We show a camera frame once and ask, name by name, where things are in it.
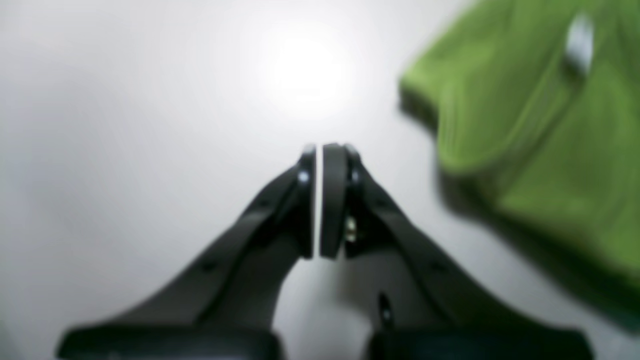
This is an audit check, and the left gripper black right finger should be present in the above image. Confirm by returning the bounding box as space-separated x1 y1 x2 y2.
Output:
320 143 594 360

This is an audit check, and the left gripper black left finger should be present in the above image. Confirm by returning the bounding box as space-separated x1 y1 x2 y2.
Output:
55 145 316 360

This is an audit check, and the green T-shirt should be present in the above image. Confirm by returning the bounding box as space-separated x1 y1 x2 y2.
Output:
398 0 639 328

